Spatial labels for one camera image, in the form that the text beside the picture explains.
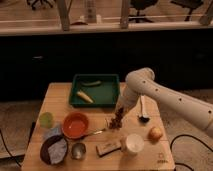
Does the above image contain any dark grape bunch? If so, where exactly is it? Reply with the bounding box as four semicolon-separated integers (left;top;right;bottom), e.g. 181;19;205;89
109;108;124;129

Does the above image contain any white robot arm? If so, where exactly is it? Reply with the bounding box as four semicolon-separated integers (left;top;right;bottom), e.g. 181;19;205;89
115;68;213;138

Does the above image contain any green cucumber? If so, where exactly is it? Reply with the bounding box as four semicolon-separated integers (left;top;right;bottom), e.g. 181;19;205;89
81;80;101;87

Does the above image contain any white cup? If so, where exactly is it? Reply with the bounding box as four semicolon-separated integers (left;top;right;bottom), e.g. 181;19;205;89
122;134;144;155

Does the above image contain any metal spoon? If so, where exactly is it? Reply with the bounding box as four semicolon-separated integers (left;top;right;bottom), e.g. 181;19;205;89
80;128;107;139

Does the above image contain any green plastic tray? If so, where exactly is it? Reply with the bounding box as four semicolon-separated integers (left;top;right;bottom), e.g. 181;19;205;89
69;74;120;108

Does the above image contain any wooden block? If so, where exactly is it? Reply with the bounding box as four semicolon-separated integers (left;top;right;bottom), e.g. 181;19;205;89
96;140;121;157

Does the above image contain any orange bowl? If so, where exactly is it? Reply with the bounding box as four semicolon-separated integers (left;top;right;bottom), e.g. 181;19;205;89
62;112;89;139

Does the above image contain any small metal cup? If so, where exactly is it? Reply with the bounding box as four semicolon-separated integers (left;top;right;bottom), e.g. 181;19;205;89
71;143;86;160

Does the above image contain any light blue cloth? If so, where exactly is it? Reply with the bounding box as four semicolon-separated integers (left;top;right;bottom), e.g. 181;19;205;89
43;125;62;140

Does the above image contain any green cup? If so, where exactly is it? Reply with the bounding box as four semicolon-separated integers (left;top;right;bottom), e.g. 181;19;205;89
39;112;53;128

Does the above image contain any grey blue cloth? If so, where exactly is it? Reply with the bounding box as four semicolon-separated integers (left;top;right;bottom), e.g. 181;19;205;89
48;139;67;164

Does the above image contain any dark purple bowl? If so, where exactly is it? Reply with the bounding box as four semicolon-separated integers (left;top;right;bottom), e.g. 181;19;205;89
40;135;68;165

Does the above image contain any office chair middle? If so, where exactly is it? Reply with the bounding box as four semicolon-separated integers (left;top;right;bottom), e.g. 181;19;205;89
129;0;158;23

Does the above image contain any office chair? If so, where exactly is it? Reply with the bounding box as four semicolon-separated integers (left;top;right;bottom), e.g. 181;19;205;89
129;0;158;23
26;0;53;11
170;0;204;21

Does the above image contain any office chair right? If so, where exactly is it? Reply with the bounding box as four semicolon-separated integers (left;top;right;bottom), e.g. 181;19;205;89
170;0;204;21

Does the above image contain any office chair left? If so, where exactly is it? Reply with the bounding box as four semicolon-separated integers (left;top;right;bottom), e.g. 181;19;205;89
26;0;53;11

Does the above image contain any black cable right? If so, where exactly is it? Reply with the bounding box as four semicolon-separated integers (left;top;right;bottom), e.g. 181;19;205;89
169;133;213;171

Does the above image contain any black cable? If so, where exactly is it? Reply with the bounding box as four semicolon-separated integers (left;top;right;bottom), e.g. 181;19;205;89
169;133;213;171
0;129;23;168

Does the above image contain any black cable left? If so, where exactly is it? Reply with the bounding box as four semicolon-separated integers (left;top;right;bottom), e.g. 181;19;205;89
0;129;23;168

